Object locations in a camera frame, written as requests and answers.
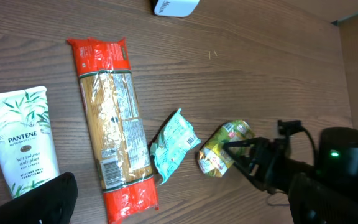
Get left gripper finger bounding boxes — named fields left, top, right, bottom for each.
left=0, top=172, right=78, bottom=224

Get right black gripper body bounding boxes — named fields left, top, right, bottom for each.
left=250, top=137, right=316, bottom=195

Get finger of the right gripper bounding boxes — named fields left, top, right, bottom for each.
left=223, top=138, right=260, bottom=187

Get green yellow snack pouch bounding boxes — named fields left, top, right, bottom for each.
left=198, top=120, right=255, bottom=177

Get teal snack packet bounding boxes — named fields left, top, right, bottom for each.
left=150, top=108, right=201, bottom=185

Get white Pantene tube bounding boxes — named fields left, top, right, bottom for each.
left=0, top=86, right=60, bottom=198

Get spaghetti pack orange ends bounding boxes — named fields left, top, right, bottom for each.
left=67, top=38, right=158, bottom=223

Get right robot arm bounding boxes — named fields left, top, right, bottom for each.
left=223, top=127, right=358, bottom=223

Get white barcode scanner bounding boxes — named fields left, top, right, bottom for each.
left=154, top=0, right=200, bottom=17

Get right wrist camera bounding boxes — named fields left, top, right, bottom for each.
left=278, top=120, right=303, bottom=136

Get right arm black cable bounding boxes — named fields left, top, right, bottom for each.
left=267, top=124, right=319, bottom=208

